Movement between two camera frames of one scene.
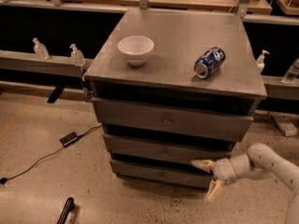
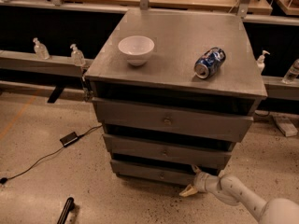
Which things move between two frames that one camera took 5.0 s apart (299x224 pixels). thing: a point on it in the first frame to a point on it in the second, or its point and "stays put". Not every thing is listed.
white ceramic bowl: x=135 y=49 stays put
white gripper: x=221 y=169 to x=203 y=182
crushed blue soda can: x=208 y=63 stays put
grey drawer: x=176 y=173 stays put
